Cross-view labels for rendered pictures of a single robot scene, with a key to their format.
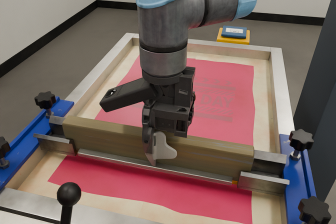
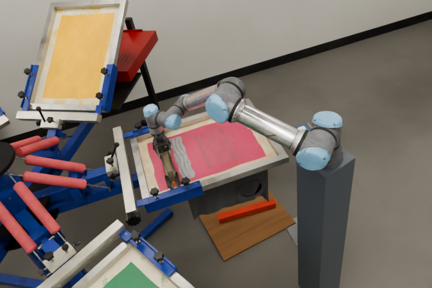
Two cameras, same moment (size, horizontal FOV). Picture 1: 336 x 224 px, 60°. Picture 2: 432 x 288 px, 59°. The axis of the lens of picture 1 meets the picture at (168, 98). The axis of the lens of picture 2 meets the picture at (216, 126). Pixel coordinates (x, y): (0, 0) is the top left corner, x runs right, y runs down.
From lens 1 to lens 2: 1.84 m
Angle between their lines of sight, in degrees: 51
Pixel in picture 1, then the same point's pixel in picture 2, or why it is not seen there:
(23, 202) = (133, 143)
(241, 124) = (208, 171)
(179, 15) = (148, 121)
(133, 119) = (188, 142)
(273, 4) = not seen: outside the picture
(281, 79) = (248, 168)
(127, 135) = not seen: hidden behind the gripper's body
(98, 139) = not seen: hidden behind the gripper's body
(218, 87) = (232, 153)
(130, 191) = (155, 161)
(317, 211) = (153, 191)
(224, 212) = (160, 184)
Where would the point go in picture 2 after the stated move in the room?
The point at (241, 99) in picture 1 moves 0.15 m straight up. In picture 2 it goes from (228, 164) to (224, 144)
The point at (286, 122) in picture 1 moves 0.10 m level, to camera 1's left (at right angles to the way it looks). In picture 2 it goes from (211, 180) to (202, 169)
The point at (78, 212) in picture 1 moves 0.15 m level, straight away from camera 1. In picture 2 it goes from (136, 155) to (152, 138)
